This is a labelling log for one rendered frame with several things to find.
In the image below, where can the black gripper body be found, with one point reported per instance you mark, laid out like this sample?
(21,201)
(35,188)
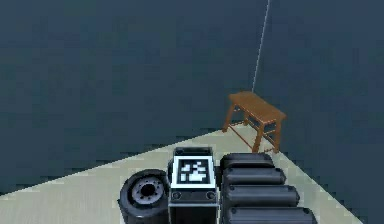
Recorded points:
(145,196)

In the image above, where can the brown wooden stool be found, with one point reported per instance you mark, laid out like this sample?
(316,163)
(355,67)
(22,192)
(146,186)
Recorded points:
(258,108)

